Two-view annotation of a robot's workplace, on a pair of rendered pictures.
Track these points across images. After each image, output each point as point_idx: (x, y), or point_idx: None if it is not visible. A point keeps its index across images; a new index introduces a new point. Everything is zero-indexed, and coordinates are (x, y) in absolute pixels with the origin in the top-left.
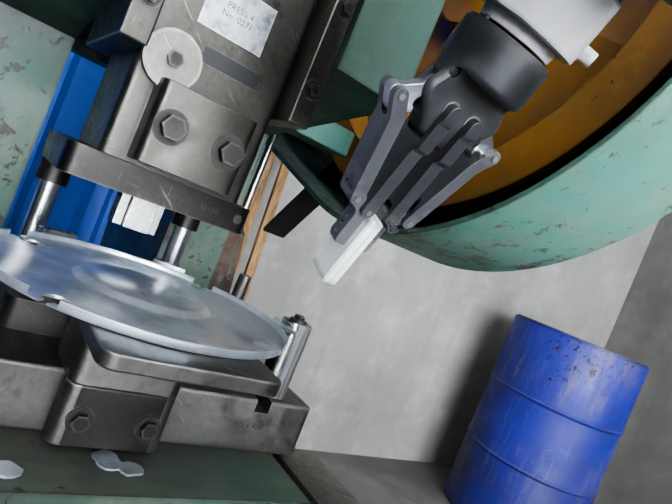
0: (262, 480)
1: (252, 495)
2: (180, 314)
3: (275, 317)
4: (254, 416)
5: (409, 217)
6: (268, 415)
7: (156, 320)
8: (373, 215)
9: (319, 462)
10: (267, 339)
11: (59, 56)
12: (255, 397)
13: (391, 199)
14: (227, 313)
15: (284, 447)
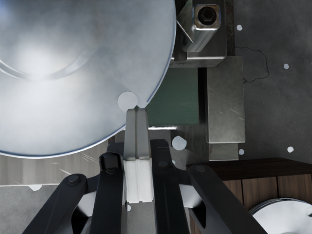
0: (173, 102)
1: (158, 120)
2: (55, 76)
3: (187, 3)
4: (174, 62)
5: (191, 216)
6: (186, 61)
7: (29, 101)
8: (142, 185)
9: (239, 69)
10: (142, 78)
11: None
12: (172, 55)
13: (154, 207)
14: (125, 19)
15: (207, 66)
